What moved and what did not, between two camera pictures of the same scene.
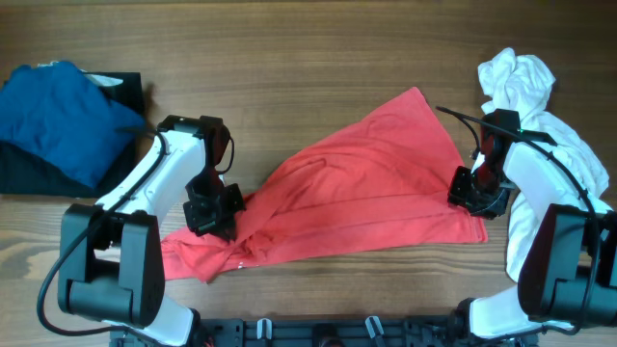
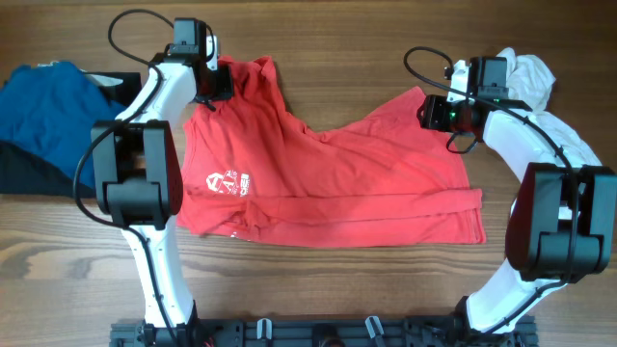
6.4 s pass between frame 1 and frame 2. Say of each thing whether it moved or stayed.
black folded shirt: stayed
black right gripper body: moved
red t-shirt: moved
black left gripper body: moved
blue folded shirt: stayed
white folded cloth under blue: stayed
